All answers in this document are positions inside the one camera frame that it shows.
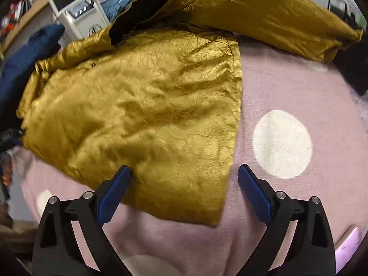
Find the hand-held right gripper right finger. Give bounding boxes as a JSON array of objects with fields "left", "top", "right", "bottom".
[{"left": 237, "top": 163, "right": 337, "bottom": 276}]

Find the pink flat case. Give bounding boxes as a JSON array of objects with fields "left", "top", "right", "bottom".
[{"left": 335, "top": 224, "right": 363, "bottom": 273}]

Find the white machine with screen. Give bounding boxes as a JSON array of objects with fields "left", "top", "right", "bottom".
[{"left": 48, "top": 0, "right": 111, "bottom": 41}]

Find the pink dotted blanket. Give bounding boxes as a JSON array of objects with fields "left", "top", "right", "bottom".
[{"left": 20, "top": 34, "right": 368, "bottom": 276}]

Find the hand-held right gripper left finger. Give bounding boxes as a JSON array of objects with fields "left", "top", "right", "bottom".
[{"left": 32, "top": 165, "right": 133, "bottom": 276}]

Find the navy blue garment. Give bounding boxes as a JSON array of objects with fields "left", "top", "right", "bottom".
[{"left": 0, "top": 24, "right": 65, "bottom": 121}]

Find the black metal frame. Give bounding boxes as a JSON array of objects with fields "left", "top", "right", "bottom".
[{"left": 328, "top": 0, "right": 368, "bottom": 32}]

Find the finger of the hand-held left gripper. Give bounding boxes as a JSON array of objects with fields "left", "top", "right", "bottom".
[{"left": 0, "top": 128, "right": 25, "bottom": 153}]

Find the gold satin garment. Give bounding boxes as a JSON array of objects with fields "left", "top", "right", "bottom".
[{"left": 17, "top": 0, "right": 363, "bottom": 226}]

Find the black cloth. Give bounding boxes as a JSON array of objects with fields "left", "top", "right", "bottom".
[{"left": 333, "top": 32, "right": 368, "bottom": 98}]

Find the wooden wall shelf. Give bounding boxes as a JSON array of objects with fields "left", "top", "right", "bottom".
[{"left": 0, "top": 0, "right": 92, "bottom": 54}]

